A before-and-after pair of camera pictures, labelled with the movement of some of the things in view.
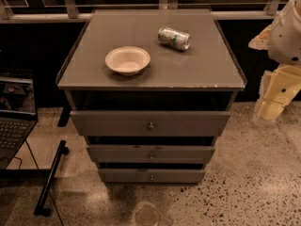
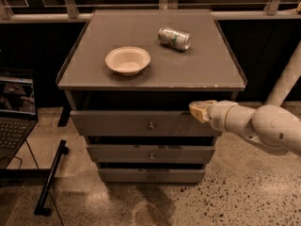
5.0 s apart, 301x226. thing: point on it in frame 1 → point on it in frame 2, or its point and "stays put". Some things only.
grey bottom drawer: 151,175 stays put
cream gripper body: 286,37 → 216,115
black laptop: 18,111 stays put
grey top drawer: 150,123 stays put
